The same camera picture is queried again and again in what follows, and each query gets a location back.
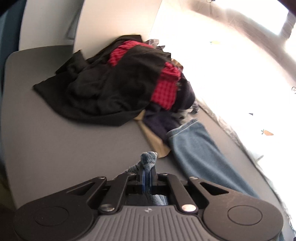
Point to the tan garment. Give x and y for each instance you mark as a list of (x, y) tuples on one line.
[(154, 141)]

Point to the grey garment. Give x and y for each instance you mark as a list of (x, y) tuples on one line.
[(194, 109)]

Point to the white printed carrot curtain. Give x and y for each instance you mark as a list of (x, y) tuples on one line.
[(240, 59)]

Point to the white partition board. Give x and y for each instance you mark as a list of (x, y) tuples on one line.
[(85, 25)]

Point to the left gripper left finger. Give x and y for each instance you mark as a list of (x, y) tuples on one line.
[(126, 189)]

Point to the black garment in pile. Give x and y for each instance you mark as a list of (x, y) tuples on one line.
[(110, 88)]

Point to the blue denim jeans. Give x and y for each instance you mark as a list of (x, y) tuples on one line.
[(229, 208)]

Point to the blue plaid shirt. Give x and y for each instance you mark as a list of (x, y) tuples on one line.
[(155, 44)]

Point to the dark navy knit sweater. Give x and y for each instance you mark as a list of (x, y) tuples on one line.
[(161, 121)]

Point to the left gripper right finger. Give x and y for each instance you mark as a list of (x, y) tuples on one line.
[(173, 189)]

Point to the red checkered shirt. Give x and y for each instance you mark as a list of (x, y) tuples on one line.
[(166, 88)]

